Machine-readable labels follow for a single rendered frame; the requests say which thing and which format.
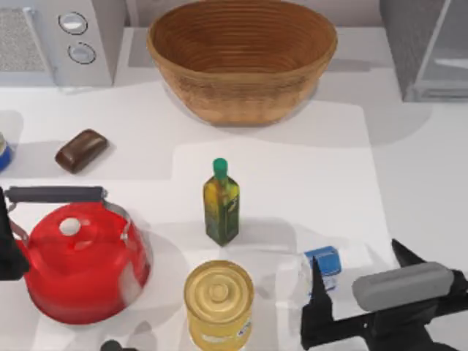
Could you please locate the pale grey rounded box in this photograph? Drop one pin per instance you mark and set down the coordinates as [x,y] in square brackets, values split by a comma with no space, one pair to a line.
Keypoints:
[402,286]

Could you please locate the clear bottle with blue label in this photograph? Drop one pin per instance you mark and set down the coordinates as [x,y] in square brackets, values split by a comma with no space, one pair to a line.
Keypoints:
[327,261]

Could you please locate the yellow can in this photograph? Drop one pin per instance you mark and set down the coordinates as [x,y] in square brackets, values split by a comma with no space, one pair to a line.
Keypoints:
[218,303]

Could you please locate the green bottle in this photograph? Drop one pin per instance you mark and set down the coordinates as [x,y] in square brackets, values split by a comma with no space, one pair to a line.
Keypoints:
[221,212]

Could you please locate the dark grey rounded object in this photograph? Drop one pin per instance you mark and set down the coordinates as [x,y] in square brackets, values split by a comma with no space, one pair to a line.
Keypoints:
[113,346]

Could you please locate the brown woven basket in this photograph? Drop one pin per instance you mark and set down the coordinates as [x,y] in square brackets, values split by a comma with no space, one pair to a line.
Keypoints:
[241,87]

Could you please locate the red kettle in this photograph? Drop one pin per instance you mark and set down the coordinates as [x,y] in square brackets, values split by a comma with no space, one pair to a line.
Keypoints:
[87,263]

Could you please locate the brown bread loaf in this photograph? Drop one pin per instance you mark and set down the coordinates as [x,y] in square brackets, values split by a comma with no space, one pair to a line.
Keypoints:
[81,150]

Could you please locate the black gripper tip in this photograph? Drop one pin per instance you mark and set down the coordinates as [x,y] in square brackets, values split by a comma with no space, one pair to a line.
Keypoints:
[8,248]

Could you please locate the pale microwave oven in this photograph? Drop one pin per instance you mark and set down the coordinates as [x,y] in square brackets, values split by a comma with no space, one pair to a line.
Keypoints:
[102,44]

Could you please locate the blue can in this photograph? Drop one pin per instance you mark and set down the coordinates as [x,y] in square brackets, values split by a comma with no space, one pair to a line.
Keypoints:
[3,155]

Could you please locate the round microwave knob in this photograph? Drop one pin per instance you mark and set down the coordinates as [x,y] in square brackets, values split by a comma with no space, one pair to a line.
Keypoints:
[72,22]
[82,52]

